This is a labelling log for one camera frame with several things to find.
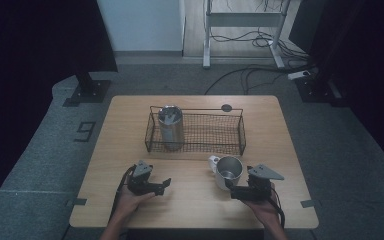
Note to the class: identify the grey tape strip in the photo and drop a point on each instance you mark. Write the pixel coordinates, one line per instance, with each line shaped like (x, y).
(309, 203)
(77, 201)

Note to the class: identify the white desk frame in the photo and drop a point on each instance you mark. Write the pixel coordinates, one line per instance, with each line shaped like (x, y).
(243, 20)

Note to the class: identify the black tape floor numeral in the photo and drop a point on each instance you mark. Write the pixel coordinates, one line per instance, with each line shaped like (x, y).
(86, 131)

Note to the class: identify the person's left hand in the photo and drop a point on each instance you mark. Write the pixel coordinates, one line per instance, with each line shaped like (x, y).
(128, 203)

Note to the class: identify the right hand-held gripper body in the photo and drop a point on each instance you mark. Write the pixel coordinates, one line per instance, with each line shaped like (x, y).
(256, 191)

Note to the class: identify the black stand with base plate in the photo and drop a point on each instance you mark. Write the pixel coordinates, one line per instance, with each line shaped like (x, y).
(316, 88)
(88, 90)

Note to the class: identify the steel tumbler with lid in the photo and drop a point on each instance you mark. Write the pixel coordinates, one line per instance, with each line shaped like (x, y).
(170, 130)

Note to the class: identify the white power strip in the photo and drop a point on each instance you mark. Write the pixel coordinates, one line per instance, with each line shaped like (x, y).
(298, 75)

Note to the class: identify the white mug with steel inside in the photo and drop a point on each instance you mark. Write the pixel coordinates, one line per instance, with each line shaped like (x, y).
(228, 175)

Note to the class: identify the round black table grommet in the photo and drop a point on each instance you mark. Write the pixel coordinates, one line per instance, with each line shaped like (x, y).
(226, 107)

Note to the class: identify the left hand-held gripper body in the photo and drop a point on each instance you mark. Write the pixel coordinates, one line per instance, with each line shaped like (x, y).
(140, 185)

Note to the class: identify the dark curtain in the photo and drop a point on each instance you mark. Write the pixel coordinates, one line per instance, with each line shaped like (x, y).
(30, 66)
(366, 66)

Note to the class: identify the person's right hand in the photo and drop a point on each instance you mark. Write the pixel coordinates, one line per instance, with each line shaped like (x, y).
(263, 210)

